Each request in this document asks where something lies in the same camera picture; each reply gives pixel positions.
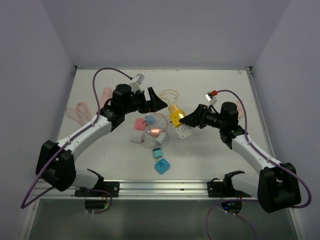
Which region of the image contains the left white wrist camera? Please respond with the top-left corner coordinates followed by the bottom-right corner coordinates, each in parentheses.
top-left (129, 73), bottom-right (145, 93)

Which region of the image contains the teal plug adapter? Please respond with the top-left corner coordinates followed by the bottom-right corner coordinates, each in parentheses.
top-left (152, 147), bottom-right (163, 159)

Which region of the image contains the yellow charging cable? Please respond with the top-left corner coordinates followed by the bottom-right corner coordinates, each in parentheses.
top-left (158, 89), bottom-right (180, 107)

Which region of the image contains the blue thin charging cable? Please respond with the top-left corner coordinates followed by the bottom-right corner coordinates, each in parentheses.
top-left (142, 117), bottom-right (171, 148)

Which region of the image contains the round pink power socket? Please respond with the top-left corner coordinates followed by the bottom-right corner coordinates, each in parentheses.
top-left (236, 101), bottom-right (244, 119)

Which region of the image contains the light blue charger plug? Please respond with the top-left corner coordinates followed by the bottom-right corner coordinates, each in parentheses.
top-left (144, 115), bottom-right (157, 126)

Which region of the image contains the aluminium front rail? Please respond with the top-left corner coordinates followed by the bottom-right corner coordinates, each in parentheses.
top-left (31, 177), bottom-right (296, 200)

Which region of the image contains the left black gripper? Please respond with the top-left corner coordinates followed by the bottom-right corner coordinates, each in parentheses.
top-left (122, 86), bottom-right (167, 114)

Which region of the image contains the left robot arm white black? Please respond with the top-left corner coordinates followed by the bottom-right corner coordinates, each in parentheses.
top-left (35, 84), bottom-right (168, 197)

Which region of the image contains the white large charger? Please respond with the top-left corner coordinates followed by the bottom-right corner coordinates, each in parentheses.
top-left (155, 132), bottom-right (167, 146)

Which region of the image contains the orange small charger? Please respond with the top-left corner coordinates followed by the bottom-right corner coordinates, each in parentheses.
top-left (147, 128), bottom-right (163, 137)

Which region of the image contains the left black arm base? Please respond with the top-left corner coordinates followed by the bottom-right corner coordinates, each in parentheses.
top-left (74, 181), bottom-right (120, 198)

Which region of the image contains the yellow cube socket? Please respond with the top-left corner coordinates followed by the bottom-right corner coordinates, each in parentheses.
top-left (170, 109), bottom-right (186, 128)

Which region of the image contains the pink rectangular power strip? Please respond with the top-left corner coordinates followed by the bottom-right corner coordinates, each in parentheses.
top-left (99, 87), bottom-right (113, 108)

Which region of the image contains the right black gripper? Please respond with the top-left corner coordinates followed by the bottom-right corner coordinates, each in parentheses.
top-left (179, 104), bottom-right (226, 130)

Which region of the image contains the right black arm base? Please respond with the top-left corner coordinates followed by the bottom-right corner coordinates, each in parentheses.
top-left (206, 178), bottom-right (251, 199)

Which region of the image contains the blue plug adapter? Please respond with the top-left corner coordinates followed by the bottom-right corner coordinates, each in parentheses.
top-left (154, 158), bottom-right (171, 174)

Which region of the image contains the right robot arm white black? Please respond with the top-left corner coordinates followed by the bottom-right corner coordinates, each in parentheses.
top-left (180, 102), bottom-right (302, 213)

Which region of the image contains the pink strip power cord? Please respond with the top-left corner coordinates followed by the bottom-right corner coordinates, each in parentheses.
top-left (66, 101), bottom-right (93, 125)

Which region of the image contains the pink plug adapter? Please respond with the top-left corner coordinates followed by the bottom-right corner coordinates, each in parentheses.
top-left (134, 118), bottom-right (147, 131)

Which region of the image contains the white plug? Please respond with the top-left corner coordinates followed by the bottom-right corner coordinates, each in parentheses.
top-left (176, 124), bottom-right (193, 139)
top-left (129, 139), bottom-right (142, 144)

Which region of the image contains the orange yellow charger plug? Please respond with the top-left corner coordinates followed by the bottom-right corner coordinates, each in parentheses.
top-left (168, 104), bottom-right (179, 115)

